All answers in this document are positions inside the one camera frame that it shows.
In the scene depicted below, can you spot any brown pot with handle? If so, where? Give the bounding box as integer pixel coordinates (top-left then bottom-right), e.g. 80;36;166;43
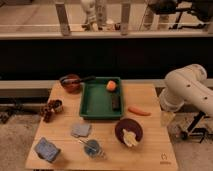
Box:
59;74;95;93

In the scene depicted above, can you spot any yellow banana toy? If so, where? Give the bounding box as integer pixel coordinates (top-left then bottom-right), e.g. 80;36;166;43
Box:
123;129;138;147

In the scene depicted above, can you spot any green plastic tray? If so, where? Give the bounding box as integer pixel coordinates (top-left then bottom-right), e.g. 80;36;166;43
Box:
79;77;124;120

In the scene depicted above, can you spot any grey blue cloth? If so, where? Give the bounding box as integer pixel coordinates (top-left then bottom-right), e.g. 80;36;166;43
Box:
71;123;92;137

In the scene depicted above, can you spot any orange fruit toy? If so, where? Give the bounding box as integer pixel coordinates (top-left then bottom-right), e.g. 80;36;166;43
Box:
106;80;117;92

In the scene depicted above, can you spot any dark rectangular block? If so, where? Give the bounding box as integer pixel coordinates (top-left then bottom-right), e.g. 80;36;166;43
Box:
112;94;120;110

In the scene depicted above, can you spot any purple bowl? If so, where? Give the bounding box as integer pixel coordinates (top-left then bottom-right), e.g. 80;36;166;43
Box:
115;118;143;147

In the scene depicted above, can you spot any blue sponge block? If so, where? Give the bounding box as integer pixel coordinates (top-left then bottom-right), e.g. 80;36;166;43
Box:
34;137;61;163

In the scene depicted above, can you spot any brown toy figure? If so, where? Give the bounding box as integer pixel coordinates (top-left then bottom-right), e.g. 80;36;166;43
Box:
40;100;55;123

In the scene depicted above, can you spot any small metal cup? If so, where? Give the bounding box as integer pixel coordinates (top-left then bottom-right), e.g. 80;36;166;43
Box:
53;100;63;113

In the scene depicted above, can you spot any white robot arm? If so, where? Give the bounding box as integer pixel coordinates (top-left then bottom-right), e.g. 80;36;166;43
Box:
159;64;213;117

